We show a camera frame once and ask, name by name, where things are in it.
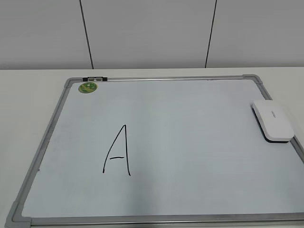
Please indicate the white whiteboard eraser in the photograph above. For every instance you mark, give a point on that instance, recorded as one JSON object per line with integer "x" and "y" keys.
{"x": 273, "y": 121}

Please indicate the black silver marker clip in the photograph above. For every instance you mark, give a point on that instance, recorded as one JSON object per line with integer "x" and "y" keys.
{"x": 98, "y": 79}

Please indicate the white whiteboard with grey frame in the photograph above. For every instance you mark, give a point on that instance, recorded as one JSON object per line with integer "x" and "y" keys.
{"x": 160, "y": 151}

